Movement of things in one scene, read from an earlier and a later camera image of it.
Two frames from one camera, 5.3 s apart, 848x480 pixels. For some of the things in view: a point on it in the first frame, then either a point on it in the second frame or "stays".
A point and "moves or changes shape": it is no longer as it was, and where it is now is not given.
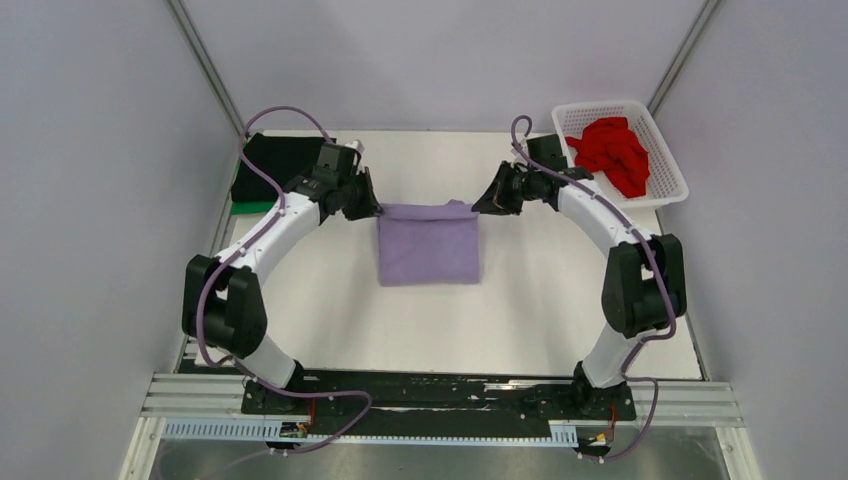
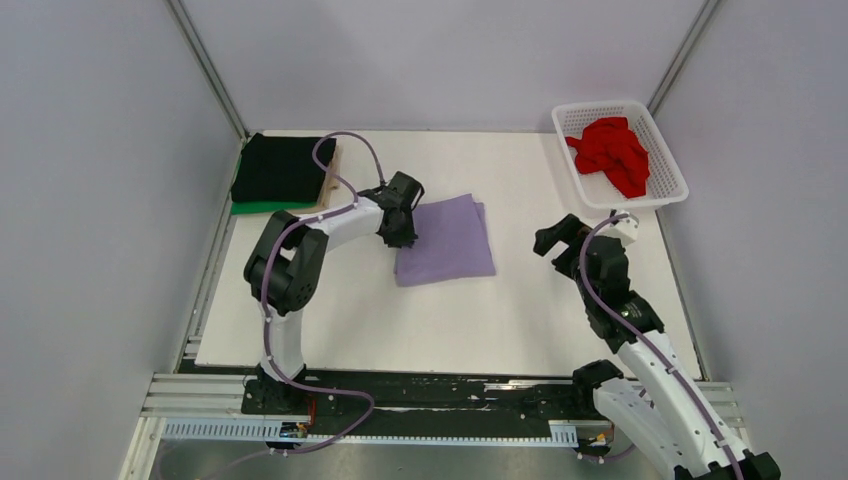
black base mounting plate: x=340 y=404 stays
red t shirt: x=610 y=145 stays
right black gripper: x=497 y=200 → x=569 y=230
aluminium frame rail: x=223 y=395 stays
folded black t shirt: x=282 y=157 stays
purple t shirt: x=428 y=244 moves or changes shape
